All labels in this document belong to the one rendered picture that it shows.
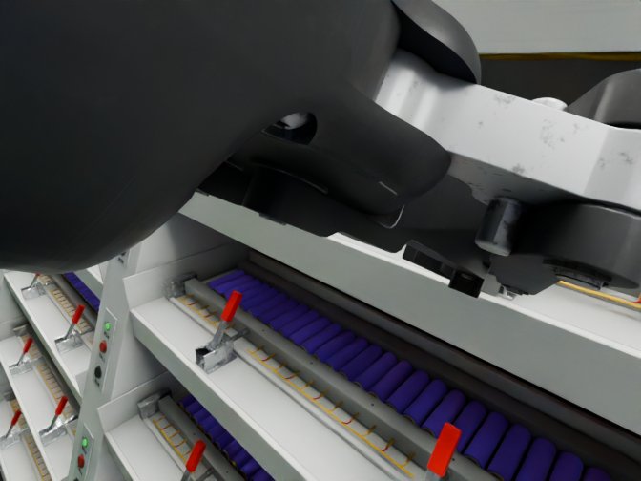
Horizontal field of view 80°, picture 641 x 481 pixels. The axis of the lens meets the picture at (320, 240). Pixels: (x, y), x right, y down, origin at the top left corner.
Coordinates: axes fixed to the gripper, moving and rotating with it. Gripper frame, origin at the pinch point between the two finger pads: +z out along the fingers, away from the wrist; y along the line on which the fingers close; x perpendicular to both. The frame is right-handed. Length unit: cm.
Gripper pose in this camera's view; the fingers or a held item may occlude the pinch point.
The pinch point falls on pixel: (464, 250)
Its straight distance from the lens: 19.8
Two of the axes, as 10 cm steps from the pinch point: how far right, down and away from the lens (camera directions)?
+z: 5.8, 2.2, 7.9
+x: 3.6, -9.3, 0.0
